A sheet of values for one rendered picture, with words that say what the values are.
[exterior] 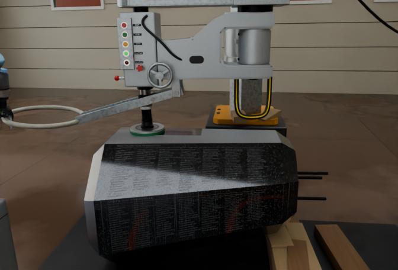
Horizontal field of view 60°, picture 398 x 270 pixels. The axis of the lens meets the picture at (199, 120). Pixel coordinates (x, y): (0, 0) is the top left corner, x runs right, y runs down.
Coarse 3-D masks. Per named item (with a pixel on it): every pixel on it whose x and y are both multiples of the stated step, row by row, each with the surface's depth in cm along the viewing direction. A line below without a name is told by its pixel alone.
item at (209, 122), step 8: (208, 120) 270; (280, 120) 267; (208, 128) 255; (216, 128) 254; (224, 128) 253; (232, 128) 252; (240, 128) 252; (248, 128) 251; (256, 128) 250; (264, 128) 250; (272, 128) 249; (280, 128) 248
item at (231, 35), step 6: (228, 30) 253; (234, 30) 249; (228, 36) 254; (234, 36) 250; (228, 42) 255; (234, 42) 251; (228, 48) 256; (234, 48) 252; (228, 54) 258; (234, 54) 253
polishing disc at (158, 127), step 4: (136, 124) 223; (140, 124) 222; (156, 124) 222; (160, 124) 222; (132, 128) 214; (136, 128) 214; (140, 128) 213; (152, 128) 213; (156, 128) 213; (160, 128) 213; (136, 132) 208; (140, 132) 207; (144, 132) 207; (148, 132) 207; (152, 132) 208; (156, 132) 209
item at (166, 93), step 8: (168, 88) 215; (152, 96) 205; (160, 96) 205; (168, 96) 205; (176, 96) 201; (112, 104) 219; (120, 104) 207; (128, 104) 207; (136, 104) 207; (144, 104) 207; (88, 112) 221; (96, 112) 209; (104, 112) 209; (112, 112) 209; (80, 120) 211; (88, 120) 211
